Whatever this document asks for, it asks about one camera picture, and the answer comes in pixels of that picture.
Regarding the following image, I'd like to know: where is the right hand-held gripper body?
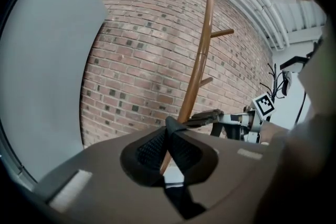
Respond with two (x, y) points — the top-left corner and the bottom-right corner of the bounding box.
(211, 95), (278, 144)

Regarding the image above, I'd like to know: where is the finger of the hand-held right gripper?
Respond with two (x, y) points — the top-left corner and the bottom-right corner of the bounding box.
(188, 109), (226, 129)

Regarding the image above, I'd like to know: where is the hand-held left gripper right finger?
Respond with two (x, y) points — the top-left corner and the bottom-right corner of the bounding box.
(183, 129), (290, 224)

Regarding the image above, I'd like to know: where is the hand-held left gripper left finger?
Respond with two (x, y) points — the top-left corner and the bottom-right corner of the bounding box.
(33, 126), (190, 224)

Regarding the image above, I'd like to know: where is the black bag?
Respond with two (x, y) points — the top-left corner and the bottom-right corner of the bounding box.
(120, 115), (219, 220)

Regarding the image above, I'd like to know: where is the wooden coat rack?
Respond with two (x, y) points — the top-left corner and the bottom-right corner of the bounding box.
(158, 0), (235, 177)

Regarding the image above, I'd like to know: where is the person's right forearm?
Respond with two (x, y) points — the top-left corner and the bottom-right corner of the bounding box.
(259, 121), (292, 147)

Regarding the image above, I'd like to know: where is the black monitor screen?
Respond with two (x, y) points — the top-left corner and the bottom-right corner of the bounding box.
(279, 54), (311, 72)

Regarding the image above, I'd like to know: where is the beige shirt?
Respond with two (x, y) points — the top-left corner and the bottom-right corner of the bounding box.
(256, 0), (336, 224)

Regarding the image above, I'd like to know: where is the grey metal cabinet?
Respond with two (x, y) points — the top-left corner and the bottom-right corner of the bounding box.
(0, 0), (109, 185)

